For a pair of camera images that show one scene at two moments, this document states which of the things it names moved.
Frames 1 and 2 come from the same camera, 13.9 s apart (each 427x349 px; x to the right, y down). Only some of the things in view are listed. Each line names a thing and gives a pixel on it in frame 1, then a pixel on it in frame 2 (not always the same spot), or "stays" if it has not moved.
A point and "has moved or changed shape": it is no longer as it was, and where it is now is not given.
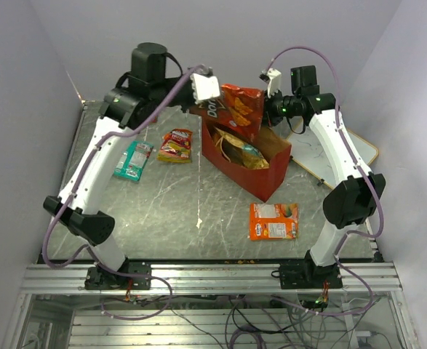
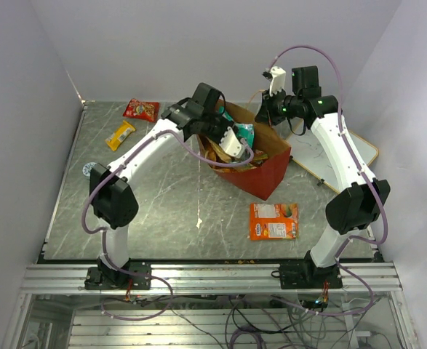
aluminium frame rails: x=369 y=278 stays
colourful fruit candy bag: x=176 y=146 has moved or changed shape
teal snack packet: x=132 y=161 has moved or changed shape
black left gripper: x=186 y=107 → x=227 y=123
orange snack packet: x=273 y=221 stays
